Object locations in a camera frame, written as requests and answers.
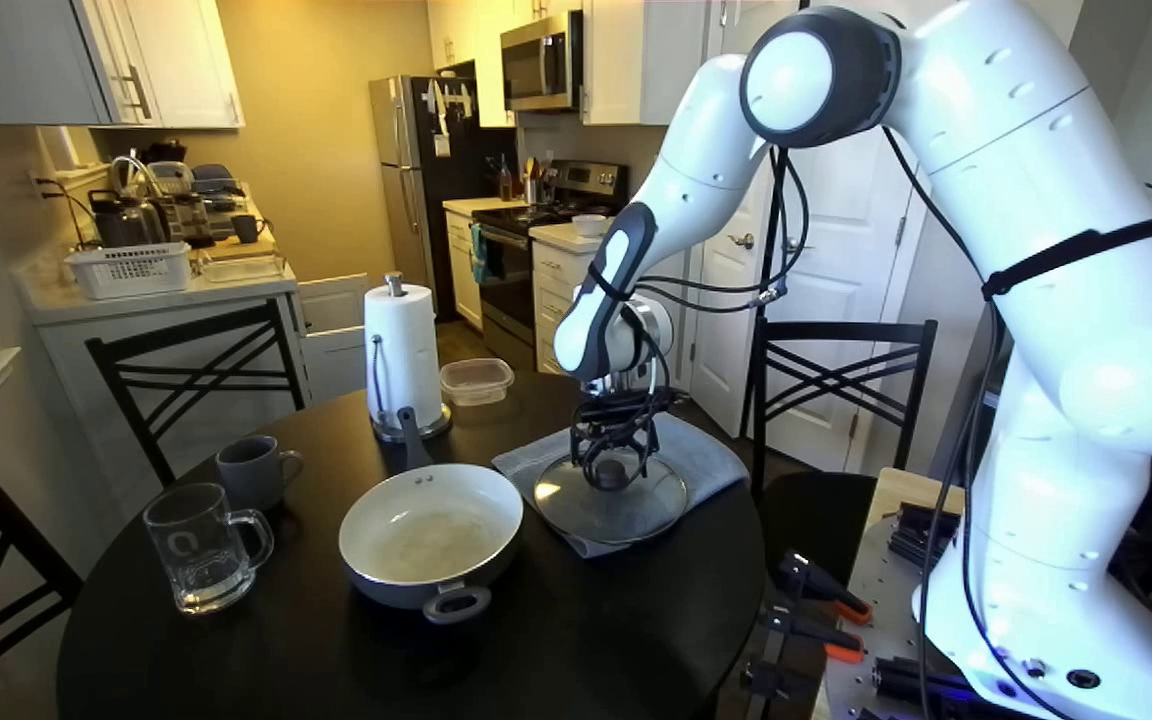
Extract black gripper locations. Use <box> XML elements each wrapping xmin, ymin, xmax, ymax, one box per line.
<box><xmin>567</xmin><ymin>384</ymin><xmax>687</xmax><ymax>487</ymax></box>

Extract glass lid with grey knob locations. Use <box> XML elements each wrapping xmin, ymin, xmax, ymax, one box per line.
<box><xmin>530</xmin><ymin>445</ymin><xmax>695</xmax><ymax>546</ymax></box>

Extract light blue towel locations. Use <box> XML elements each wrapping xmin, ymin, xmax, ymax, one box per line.
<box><xmin>490</xmin><ymin>411</ymin><xmax>752</xmax><ymax>563</ymax></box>

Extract clear plastic container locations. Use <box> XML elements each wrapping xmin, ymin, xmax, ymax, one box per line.
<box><xmin>435</xmin><ymin>351</ymin><xmax>520</xmax><ymax>411</ymax></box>

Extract white base cabinet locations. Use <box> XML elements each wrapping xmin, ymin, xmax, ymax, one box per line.
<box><xmin>530</xmin><ymin>217</ymin><xmax>614</xmax><ymax>380</ymax></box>

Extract round black table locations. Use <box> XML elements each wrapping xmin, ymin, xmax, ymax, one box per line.
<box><xmin>54</xmin><ymin>377</ymin><xmax>771</xmax><ymax>720</ymax></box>

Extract black kitchen stove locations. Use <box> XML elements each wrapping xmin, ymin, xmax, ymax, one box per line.
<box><xmin>472</xmin><ymin>156</ymin><xmax>631</xmax><ymax>343</ymax></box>

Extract black orange-tipped clamp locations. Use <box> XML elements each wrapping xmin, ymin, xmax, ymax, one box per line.
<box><xmin>758</xmin><ymin>600</ymin><xmax>873</xmax><ymax>664</ymax></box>
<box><xmin>770</xmin><ymin>546</ymin><xmax>877</xmax><ymax>628</ymax></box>

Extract paper towel roll on holder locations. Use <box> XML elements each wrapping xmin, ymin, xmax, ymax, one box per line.
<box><xmin>360</xmin><ymin>273</ymin><xmax>458</xmax><ymax>447</ymax></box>

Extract robot mounting table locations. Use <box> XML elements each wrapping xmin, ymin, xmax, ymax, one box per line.
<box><xmin>807</xmin><ymin>463</ymin><xmax>1008</xmax><ymax>720</ymax></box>

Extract white panel door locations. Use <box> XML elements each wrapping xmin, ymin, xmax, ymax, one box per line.
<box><xmin>680</xmin><ymin>125</ymin><xmax>933</xmax><ymax>472</ymax></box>

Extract dark refrigerator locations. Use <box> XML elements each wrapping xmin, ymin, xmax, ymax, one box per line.
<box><xmin>367</xmin><ymin>55</ymin><xmax>483</xmax><ymax>326</ymax></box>

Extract grey ceramic mug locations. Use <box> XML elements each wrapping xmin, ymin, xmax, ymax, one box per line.
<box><xmin>212</xmin><ymin>431</ymin><xmax>310</xmax><ymax>514</ymax></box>

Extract steel microwave oven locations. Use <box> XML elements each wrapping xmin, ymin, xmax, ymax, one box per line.
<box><xmin>495</xmin><ymin>8</ymin><xmax>589</xmax><ymax>115</ymax></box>

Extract clear glass mug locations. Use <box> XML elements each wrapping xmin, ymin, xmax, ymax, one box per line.
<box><xmin>140</xmin><ymin>479</ymin><xmax>281</xmax><ymax>621</ymax></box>

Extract white kitchen counter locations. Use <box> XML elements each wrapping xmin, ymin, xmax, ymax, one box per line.
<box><xmin>13</xmin><ymin>256</ymin><xmax>374</xmax><ymax>463</ymax></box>

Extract clear plastic bin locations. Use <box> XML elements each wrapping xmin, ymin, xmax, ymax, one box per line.
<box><xmin>66</xmin><ymin>241</ymin><xmax>195</xmax><ymax>301</ymax></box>

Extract electric kettle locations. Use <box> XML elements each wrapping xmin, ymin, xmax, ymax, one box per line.
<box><xmin>106</xmin><ymin>141</ymin><xmax>195</xmax><ymax>210</ymax></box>

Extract black coffee maker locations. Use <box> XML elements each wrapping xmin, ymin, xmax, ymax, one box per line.
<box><xmin>86</xmin><ymin>186</ymin><xmax>169</xmax><ymax>252</ymax></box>

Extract white upper cabinet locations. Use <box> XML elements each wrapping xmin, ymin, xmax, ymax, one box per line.
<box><xmin>0</xmin><ymin>0</ymin><xmax>247</xmax><ymax>131</ymax></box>

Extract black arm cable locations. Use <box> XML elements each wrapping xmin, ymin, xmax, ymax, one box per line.
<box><xmin>629</xmin><ymin>138</ymin><xmax>818</xmax><ymax>321</ymax></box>

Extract white wall cabinet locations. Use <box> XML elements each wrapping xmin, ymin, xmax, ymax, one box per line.
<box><xmin>580</xmin><ymin>0</ymin><xmax>729</xmax><ymax>131</ymax></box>

